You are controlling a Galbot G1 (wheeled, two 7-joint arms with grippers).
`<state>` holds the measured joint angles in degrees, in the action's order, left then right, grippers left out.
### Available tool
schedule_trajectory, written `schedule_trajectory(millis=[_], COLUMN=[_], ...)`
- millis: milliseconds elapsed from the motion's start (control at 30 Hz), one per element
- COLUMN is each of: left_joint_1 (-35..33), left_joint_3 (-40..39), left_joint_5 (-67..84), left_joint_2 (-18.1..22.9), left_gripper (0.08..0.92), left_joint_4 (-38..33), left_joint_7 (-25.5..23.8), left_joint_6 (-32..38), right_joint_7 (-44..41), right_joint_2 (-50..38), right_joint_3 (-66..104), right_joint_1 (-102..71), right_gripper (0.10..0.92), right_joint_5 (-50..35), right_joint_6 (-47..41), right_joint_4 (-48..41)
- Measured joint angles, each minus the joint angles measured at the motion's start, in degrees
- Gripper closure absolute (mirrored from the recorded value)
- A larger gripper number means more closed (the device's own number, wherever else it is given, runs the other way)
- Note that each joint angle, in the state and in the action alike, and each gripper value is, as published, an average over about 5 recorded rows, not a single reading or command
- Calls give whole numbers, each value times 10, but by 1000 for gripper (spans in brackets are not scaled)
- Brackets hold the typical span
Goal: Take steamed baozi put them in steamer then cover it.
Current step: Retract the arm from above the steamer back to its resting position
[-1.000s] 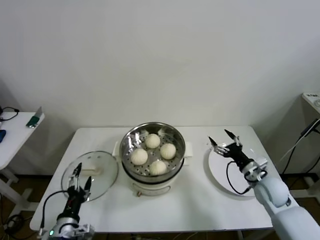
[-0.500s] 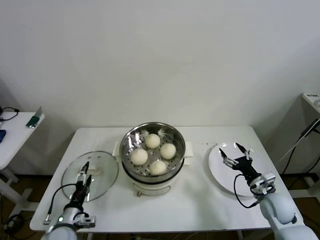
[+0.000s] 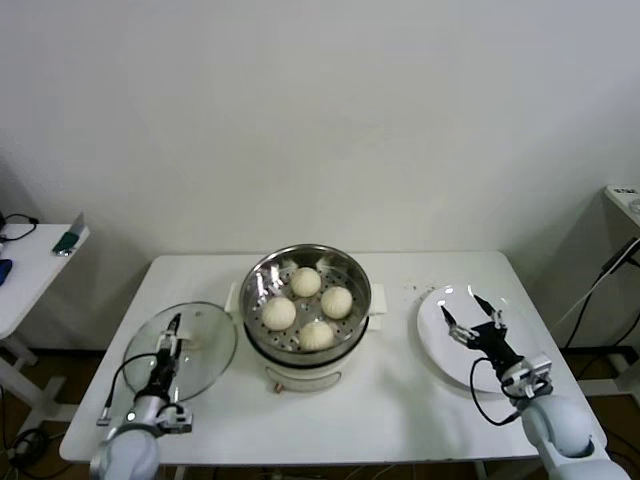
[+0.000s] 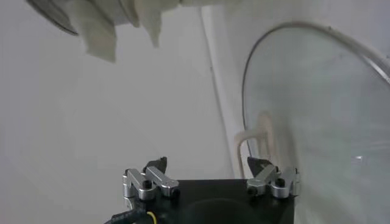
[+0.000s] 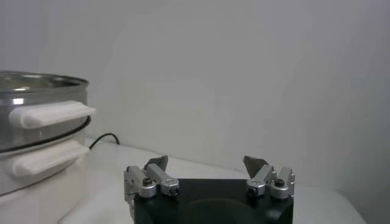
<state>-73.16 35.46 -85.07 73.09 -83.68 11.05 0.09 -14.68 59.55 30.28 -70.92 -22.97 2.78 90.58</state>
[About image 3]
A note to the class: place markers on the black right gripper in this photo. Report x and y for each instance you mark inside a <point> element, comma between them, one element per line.
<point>495,345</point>

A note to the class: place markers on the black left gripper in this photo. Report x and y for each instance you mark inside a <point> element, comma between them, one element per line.
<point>162,375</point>

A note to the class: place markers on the white steamed baozi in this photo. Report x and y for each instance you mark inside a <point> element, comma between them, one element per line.
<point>336,302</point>
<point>316,335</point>
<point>279,313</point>
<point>305,281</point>

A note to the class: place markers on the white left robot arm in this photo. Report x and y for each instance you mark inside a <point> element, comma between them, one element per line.
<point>130,450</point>

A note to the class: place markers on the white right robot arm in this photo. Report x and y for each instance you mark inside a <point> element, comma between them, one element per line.
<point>555,425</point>

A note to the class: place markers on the steel perforated steamer basket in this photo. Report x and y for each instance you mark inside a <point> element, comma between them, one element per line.
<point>260,290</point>

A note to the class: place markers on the white round plate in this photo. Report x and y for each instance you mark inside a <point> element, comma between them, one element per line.
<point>435,345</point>

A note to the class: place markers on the green flat tool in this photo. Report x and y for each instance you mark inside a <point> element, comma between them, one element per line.
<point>67,241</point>

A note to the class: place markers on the white side table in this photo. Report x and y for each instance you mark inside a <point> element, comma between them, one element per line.
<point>30,280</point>

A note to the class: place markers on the blue object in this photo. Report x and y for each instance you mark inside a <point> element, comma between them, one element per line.
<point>3,271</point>

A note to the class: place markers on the clear round container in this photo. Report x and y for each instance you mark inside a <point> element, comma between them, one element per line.
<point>635,205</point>

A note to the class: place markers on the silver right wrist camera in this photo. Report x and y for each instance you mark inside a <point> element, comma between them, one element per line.
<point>537,372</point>

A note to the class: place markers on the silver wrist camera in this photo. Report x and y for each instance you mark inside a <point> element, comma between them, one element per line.
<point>180,422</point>
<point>537,372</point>

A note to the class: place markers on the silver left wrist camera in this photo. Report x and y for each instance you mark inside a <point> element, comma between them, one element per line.
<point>180,422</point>

